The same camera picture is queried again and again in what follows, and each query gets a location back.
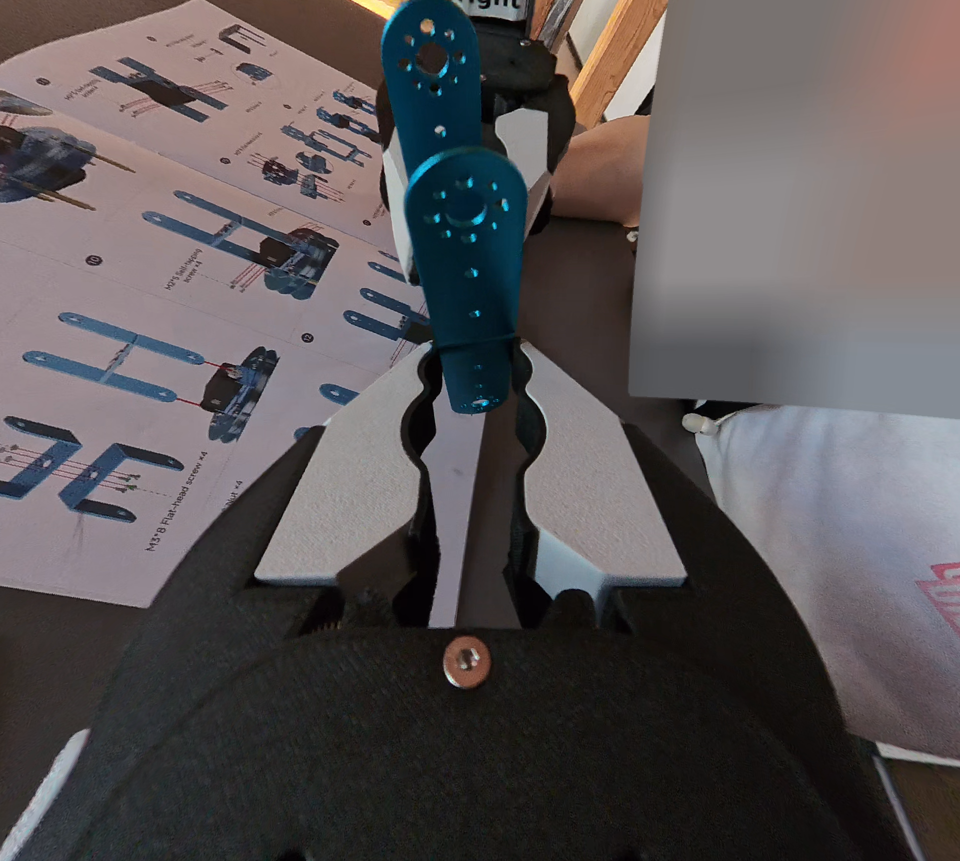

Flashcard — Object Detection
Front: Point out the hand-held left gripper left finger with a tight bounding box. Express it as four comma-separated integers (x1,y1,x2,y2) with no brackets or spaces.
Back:
255,343,442,624

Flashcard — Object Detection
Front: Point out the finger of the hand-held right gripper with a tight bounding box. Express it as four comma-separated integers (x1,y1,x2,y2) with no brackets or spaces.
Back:
380,142,426,289
493,108,554,208

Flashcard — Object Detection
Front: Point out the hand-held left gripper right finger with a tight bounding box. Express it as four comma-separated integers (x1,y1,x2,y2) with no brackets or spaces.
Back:
516,342,690,601

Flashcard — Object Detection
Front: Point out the blue metal bracket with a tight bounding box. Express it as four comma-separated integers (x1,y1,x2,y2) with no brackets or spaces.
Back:
381,0,531,631

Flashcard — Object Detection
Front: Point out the person's right forearm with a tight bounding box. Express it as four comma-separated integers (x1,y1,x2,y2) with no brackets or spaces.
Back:
551,114,652,227

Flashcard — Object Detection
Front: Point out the wooden shelf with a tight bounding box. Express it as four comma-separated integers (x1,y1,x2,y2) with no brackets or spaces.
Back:
528,0,687,129

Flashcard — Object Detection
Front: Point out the person's white sweatshirt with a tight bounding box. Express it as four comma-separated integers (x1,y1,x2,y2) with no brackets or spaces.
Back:
681,402,960,762

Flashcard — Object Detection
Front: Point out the assembly instruction booklet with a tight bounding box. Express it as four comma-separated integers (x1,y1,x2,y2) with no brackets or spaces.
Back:
0,0,433,611

